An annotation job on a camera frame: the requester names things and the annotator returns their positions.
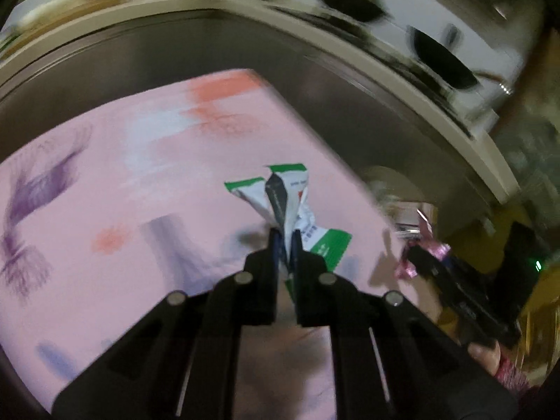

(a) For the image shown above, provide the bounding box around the red foil wrapper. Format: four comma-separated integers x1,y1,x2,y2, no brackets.
395,209,451,280

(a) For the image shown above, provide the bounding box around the green white wrapper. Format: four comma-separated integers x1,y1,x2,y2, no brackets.
225,163,352,293

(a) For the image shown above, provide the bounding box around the beige trash bin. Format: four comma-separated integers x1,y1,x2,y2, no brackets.
362,166,438,240

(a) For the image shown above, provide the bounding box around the person right hand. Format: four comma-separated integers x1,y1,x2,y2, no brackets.
467,341,501,376

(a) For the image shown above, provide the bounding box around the pink floral tablecloth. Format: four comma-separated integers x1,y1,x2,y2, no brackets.
1,69,422,411

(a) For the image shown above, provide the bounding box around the black frying pan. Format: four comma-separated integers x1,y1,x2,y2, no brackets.
410,24,478,90

